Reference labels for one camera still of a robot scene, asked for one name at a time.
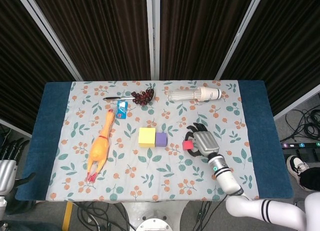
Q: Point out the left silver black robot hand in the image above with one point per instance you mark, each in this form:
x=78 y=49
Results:
x=7 y=173

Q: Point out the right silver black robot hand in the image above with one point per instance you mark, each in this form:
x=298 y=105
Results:
x=206 y=142

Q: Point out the small red cube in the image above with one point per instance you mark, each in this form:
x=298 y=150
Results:
x=187 y=145

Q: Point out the medium purple cube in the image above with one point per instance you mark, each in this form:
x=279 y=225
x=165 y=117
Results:
x=161 y=139

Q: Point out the large yellow cube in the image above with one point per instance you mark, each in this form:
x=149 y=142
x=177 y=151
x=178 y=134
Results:
x=147 y=137

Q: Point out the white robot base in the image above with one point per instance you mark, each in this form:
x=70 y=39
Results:
x=155 y=223

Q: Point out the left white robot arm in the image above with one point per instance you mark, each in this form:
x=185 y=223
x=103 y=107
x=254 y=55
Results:
x=2 y=206

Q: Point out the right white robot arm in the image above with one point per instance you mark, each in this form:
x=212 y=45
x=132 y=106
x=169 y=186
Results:
x=227 y=178

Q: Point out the white paper cup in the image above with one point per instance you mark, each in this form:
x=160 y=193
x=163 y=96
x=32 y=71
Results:
x=210 y=93

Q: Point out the blue felt table cover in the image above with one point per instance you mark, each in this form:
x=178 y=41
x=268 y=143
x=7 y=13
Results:
x=50 y=141

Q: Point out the floral patterned tablecloth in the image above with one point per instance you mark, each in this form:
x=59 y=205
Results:
x=150 y=181

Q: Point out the yellow strip under table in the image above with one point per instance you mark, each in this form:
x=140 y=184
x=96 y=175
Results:
x=67 y=216

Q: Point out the dark red grape bunch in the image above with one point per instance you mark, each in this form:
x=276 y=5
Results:
x=143 y=97

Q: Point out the blue snack packet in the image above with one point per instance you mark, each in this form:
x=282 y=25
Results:
x=122 y=110

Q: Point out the white black sneaker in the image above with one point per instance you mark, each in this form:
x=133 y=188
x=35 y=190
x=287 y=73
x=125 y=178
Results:
x=295 y=167

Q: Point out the black power strip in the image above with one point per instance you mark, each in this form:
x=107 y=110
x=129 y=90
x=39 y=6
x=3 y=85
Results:
x=300 y=144

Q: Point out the yellow rubber chicken toy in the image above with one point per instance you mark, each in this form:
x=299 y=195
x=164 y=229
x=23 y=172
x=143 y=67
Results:
x=99 y=148

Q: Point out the black trouser leg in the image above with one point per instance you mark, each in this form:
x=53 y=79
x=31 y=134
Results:
x=311 y=178

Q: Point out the grey partition bottom rail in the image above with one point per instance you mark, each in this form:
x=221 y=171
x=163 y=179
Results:
x=15 y=128
x=297 y=103

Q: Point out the grey partition post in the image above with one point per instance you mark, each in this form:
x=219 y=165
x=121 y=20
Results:
x=49 y=36
x=238 y=36
x=153 y=36

